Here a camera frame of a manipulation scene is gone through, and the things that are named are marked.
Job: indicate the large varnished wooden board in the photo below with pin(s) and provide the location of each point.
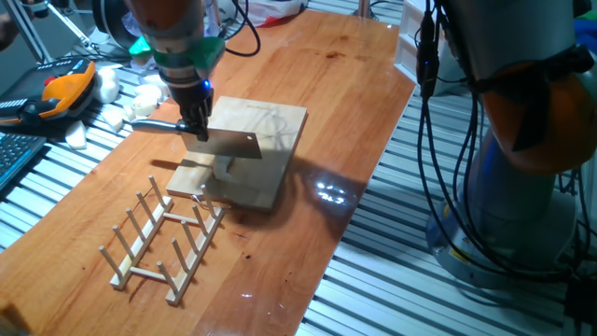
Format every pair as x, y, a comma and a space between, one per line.
303, 93

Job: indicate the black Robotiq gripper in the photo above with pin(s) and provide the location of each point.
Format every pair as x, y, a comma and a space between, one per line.
193, 102

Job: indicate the aluminium frame strut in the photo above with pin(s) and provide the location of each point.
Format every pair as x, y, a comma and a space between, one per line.
365, 8

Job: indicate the steel cleaver knife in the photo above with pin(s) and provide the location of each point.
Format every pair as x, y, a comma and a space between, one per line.
228, 144

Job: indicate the grey metal stand leg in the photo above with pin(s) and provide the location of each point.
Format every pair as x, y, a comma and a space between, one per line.
28, 32

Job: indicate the large white radish chunk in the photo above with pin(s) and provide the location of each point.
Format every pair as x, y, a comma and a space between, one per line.
107, 86

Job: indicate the white plastic box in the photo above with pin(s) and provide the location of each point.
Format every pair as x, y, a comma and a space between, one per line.
409, 51

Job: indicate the wooden peg dish rack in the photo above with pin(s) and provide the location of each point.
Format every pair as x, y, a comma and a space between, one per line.
140, 246

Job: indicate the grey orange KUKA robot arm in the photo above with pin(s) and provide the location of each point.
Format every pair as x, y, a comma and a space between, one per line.
517, 42

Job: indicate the light wooden cutting board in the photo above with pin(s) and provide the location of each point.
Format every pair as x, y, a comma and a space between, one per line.
275, 116

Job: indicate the white red-print plastic bag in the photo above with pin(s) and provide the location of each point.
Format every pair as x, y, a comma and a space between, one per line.
270, 11

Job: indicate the thin grey metal rod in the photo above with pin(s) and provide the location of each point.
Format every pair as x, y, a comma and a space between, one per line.
65, 25

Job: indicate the aluminium pole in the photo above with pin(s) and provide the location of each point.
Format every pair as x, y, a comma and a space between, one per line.
212, 18

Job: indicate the orange black teach pendant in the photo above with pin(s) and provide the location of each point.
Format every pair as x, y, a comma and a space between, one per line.
65, 88

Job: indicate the black computer keyboard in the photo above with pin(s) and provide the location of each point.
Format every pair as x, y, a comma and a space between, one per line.
16, 154

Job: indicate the black round object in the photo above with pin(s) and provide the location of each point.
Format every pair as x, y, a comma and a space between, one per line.
109, 23

